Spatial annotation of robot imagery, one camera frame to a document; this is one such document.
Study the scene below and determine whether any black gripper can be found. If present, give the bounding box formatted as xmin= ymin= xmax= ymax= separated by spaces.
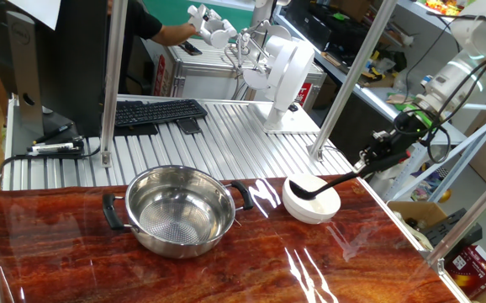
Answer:
xmin=353 ymin=111 xmax=430 ymax=173

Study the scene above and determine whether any black plastic ladle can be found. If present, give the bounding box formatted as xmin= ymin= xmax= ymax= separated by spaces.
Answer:
xmin=288 ymin=150 xmax=412 ymax=201

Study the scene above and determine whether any operator bare forearm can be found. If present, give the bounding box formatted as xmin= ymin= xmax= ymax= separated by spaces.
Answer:
xmin=150 ymin=23 xmax=198 ymax=47

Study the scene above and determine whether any white ceramic bowl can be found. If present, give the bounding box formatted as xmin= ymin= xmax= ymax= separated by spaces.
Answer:
xmin=282 ymin=173 xmax=342 ymax=225

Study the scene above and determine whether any green plastic bag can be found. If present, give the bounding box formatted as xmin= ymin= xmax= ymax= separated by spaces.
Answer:
xmin=394 ymin=102 xmax=434 ymax=127

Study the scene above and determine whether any colourful toy pile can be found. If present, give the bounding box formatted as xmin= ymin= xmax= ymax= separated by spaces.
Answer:
xmin=409 ymin=162 xmax=453 ymax=204

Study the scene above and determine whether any brown cardboard box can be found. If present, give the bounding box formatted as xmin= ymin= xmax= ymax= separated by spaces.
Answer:
xmin=388 ymin=200 xmax=450 ymax=253

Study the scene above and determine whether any white metal shelving rack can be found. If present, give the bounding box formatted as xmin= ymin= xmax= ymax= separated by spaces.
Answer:
xmin=368 ymin=0 xmax=486 ymax=203

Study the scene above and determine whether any yellow black hand tool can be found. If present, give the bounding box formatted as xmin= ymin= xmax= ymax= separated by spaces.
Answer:
xmin=360 ymin=62 xmax=387 ymax=83

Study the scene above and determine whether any black plastic case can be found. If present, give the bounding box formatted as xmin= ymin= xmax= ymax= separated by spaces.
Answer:
xmin=420 ymin=208 xmax=483 ymax=253

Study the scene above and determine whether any white haptic control device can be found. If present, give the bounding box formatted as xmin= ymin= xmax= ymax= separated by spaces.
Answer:
xmin=186 ymin=3 xmax=322 ymax=135

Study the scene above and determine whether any black plastic crate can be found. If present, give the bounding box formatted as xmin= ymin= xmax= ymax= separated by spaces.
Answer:
xmin=283 ymin=0 xmax=378 ymax=64

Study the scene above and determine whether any red printed carton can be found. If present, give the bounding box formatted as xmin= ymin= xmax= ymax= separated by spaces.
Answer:
xmin=444 ymin=245 xmax=486 ymax=300

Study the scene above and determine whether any aluminium equipment case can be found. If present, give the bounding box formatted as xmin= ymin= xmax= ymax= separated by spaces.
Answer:
xmin=152 ymin=40 xmax=327 ymax=113

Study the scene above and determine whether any black smartphone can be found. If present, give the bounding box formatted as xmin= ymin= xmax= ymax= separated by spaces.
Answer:
xmin=178 ymin=40 xmax=203 ymax=56
xmin=174 ymin=117 xmax=203 ymax=136

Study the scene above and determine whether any wood grain table mat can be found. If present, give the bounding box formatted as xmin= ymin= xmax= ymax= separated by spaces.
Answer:
xmin=0 ymin=174 xmax=462 ymax=303

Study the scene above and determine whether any black keyboard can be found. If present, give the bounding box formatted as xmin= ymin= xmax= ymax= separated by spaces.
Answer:
xmin=114 ymin=98 xmax=209 ymax=128

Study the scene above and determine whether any black flat pad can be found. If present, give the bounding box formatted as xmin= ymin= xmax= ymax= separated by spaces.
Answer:
xmin=114 ymin=122 xmax=160 ymax=138

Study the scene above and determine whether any person in black shirt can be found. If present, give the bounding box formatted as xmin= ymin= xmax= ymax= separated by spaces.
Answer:
xmin=119 ymin=0 xmax=164 ymax=96

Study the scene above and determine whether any black computer monitor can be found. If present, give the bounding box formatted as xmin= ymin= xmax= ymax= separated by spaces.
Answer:
xmin=0 ymin=0 xmax=120 ymax=142

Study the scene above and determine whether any black white handheld tool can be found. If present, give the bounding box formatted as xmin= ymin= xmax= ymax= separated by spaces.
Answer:
xmin=26 ymin=136 xmax=87 ymax=156

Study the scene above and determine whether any black pen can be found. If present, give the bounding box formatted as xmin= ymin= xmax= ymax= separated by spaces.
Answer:
xmin=32 ymin=121 xmax=76 ymax=146

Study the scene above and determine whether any white paper note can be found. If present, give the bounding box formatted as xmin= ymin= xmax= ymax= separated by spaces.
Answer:
xmin=6 ymin=0 xmax=63 ymax=30

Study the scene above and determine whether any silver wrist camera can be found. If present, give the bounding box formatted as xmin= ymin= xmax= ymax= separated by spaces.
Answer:
xmin=420 ymin=73 xmax=455 ymax=100

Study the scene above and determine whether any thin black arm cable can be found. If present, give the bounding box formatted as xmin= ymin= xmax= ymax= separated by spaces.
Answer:
xmin=394 ymin=58 xmax=486 ymax=165

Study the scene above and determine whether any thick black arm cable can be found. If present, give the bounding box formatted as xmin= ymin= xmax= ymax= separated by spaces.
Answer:
xmin=401 ymin=11 xmax=486 ymax=102

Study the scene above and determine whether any steel pot with black handles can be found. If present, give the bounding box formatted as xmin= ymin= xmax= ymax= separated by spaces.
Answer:
xmin=102 ymin=164 xmax=255 ymax=259

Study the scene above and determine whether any black table cable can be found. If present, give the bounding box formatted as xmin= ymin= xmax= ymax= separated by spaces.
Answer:
xmin=0 ymin=145 xmax=103 ymax=191

